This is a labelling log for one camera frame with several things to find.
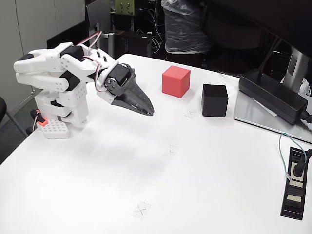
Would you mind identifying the black cube block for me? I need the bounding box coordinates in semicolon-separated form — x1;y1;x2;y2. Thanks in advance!
201;84;229;117

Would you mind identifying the red cube block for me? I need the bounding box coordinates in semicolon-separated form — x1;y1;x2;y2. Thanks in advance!
161;65;191;98

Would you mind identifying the clear tape X mark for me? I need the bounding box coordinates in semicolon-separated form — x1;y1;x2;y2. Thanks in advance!
130;201;152;219
162;145;179;158
184;108;197;120

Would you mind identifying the black flat panel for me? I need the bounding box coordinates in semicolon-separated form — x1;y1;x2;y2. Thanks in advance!
46;19;90;51

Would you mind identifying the green box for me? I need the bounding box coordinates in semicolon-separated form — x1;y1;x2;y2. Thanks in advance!
114;0;136;16

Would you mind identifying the white perforated table clamp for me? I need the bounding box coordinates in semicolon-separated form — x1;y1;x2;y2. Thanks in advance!
36;118;72;140

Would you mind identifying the black chair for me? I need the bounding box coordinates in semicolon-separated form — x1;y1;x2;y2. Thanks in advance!
0;96;30;137

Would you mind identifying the black power adapter brick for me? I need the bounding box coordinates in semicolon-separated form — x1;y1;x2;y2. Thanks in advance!
238;68;309;125

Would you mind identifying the black monitor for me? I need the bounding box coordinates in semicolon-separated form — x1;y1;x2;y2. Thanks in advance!
204;0;312;59

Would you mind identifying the silver monitor stand neck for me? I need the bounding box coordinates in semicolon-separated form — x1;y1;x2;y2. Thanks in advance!
280;47;312;93

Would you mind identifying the white crumpled paper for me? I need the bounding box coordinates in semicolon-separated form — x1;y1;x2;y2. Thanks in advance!
299;78;312;98

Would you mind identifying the black power plug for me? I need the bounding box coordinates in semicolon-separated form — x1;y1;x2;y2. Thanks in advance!
292;148;312;177

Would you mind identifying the black power strip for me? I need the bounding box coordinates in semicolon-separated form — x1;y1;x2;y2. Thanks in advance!
280;146;311;220

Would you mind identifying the orange cable connector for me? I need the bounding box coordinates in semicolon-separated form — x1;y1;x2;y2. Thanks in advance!
30;109;48;126

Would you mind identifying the silver monitor base plate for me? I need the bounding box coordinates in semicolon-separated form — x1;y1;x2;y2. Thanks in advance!
234;91;312;143

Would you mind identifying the green thin cable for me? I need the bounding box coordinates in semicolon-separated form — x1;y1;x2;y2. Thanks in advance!
278;133;307;181

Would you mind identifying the black adapter power cable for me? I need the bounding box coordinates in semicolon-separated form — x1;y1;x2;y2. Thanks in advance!
301;111;312;125

